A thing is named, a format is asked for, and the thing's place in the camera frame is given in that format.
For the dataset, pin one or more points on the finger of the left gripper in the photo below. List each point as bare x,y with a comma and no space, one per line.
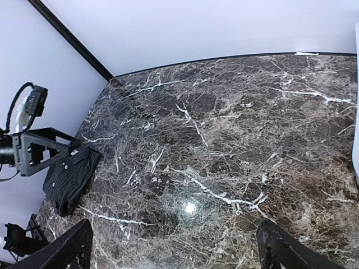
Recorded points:
74,143
55,156

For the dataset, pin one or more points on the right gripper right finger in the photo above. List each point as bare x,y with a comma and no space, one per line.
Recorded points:
278,249

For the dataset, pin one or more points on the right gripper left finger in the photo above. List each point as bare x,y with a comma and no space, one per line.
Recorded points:
70,250

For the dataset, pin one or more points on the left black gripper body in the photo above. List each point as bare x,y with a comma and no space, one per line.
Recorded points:
23,144

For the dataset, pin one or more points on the black pinstriped long sleeve shirt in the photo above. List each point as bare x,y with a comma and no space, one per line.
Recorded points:
67,180

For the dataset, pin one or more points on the white perforated plastic basket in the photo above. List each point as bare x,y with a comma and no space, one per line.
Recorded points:
355,149

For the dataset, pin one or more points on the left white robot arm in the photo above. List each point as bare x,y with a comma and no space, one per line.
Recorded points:
7,150

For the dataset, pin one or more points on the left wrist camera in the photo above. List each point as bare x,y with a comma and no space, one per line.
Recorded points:
31,107

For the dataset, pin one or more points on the left black frame post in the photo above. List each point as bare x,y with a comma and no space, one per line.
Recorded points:
69,37

